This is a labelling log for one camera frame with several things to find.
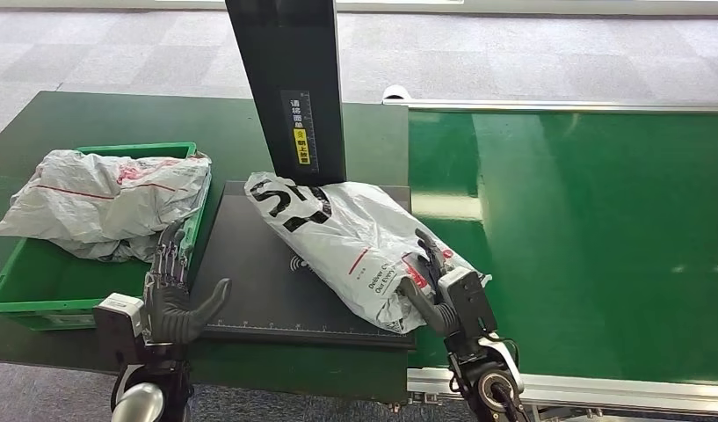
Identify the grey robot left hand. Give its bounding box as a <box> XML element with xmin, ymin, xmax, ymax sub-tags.
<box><xmin>143</xmin><ymin>219</ymin><xmax>234</xmax><ymax>346</ymax></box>

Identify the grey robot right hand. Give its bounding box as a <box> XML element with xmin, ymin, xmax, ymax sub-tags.
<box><xmin>397</xmin><ymin>227</ymin><xmax>460</xmax><ymax>339</ymax></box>

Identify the white courier bag black logo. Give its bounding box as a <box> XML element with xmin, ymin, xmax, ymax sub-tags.
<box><xmin>244</xmin><ymin>171</ymin><xmax>493</xmax><ymax>336</ymax></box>

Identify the black inbound scanner machine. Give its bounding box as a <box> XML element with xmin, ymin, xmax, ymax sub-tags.
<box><xmin>189</xmin><ymin>0</ymin><xmax>418</xmax><ymax>351</ymax></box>

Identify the green conveyor belt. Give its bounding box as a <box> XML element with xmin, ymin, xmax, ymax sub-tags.
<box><xmin>408</xmin><ymin>109</ymin><xmax>718</xmax><ymax>386</ymax></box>

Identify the green plastic crate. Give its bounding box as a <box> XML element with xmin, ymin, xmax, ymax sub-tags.
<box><xmin>0</xmin><ymin>141</ymin><xmax>213</xmax><ymax>332</ymax></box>

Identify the crumpled white courier bag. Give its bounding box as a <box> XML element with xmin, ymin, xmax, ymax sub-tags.
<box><xmin>0</xmin><ymin>149</ymin><xmax>213</xmax><ymax>264</ymax></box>

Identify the yellow black warning sticker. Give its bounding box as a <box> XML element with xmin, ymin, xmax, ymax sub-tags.
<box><xmin>293</xmin><ymin>127</ymin><xmax>312</xmax><ymax>166</ymax></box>

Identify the dark right wrist camera box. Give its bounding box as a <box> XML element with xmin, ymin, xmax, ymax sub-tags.
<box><xmin>437</xmin><ymin>266</ymin><xmax>499</xmax><ymax>345</ymax></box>

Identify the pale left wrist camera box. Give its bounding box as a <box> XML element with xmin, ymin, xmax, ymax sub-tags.
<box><xmin>93</xmin><ymin>293</ymin><xmax>146</xmax><ymax>366</ymax></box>

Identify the small metal mounting bracket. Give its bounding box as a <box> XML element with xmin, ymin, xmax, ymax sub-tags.
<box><xmin>408</xmin><ymin>391</ymin><xmax>445</xmax><ymax>408</ymax></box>

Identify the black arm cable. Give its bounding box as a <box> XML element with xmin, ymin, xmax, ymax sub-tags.
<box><xmin>487</xmin><ymin>336</ymin><xmax>528</xmax><ymax>422</ymax></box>

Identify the silver conveyor side rail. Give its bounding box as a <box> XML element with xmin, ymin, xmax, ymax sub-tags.
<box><xmin>406</xmin><ymin>367</ymin><xmax>718</xmax><ymax>416</ymax></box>
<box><xmin>382</xmin><ymin>98</ymin><xmax>718</xmax><ymax>113</ymax></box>

